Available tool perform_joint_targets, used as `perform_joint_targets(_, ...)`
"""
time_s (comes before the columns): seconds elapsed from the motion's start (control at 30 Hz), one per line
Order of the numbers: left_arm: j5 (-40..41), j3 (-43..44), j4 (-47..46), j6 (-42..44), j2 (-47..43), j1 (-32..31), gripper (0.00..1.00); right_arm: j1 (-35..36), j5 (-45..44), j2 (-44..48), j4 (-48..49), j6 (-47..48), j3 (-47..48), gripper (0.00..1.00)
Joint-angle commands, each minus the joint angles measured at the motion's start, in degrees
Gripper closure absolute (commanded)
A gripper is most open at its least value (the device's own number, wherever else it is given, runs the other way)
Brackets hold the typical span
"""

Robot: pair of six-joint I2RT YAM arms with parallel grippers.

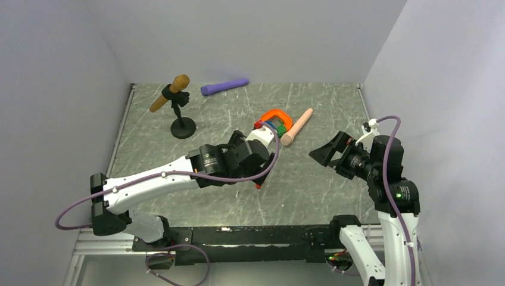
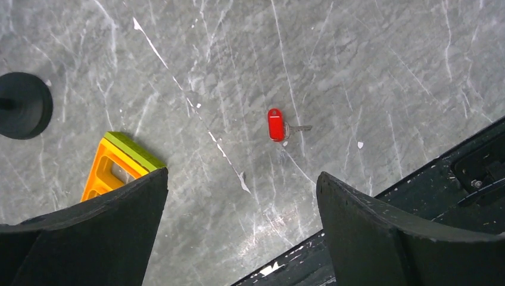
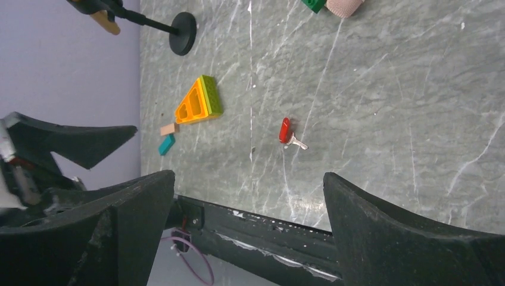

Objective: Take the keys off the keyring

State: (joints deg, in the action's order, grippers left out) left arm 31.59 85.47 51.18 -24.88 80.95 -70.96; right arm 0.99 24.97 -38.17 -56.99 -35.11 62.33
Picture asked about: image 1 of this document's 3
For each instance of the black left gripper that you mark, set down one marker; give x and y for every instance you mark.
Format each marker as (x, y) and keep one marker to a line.
(237, 139)

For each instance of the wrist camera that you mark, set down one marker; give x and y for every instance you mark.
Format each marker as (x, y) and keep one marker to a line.
(263, 135)
(370, 130)

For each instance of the purple cylinder toy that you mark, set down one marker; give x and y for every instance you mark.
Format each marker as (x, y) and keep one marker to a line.
(208, 90)

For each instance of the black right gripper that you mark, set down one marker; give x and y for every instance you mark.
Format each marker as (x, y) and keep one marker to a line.
(324, 154)

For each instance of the black microphone stand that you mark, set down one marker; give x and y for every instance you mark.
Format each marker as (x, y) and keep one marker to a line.
(182, 127)

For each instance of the orange horseshoe toy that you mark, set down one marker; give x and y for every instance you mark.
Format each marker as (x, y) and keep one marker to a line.
(278, 116)

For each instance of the colourful brick block stack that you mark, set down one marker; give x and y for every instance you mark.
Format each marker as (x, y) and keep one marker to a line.
(280, 128)

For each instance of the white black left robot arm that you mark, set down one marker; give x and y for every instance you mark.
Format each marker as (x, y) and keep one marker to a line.
(116, 211)

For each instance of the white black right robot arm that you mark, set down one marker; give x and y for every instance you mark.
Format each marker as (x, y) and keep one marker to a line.
(395, 198)

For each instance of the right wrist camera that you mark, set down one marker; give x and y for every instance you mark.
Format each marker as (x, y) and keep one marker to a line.
(370, 130)

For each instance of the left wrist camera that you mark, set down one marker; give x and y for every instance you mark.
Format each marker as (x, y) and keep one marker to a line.
(263, 135)

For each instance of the beige toy microphone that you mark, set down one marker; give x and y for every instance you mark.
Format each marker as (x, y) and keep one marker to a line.
(290, 135)

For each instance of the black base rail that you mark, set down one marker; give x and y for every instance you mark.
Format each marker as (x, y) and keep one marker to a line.
(198, 244)

